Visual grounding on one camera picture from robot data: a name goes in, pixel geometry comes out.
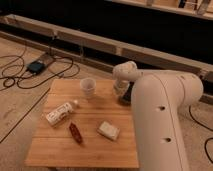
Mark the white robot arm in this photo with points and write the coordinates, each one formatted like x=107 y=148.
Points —
x=156 y=97

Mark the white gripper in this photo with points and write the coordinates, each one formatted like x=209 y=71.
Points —
x=121 y=87

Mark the wooden table board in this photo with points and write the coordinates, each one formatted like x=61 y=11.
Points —
x=56 y=147

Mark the translucent plastic cup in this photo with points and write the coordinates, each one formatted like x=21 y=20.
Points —
x=87 y=86

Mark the white sponge block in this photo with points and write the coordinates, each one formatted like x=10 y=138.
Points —
x=108 y=130

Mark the dark ceramic bowl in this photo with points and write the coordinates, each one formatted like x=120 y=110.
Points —
x=126 y=97

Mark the white plastic bottle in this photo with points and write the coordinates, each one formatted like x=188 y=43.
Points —
x=58 y=114

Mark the red-brown snack packet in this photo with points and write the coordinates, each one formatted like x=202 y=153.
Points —
x=75 y=133

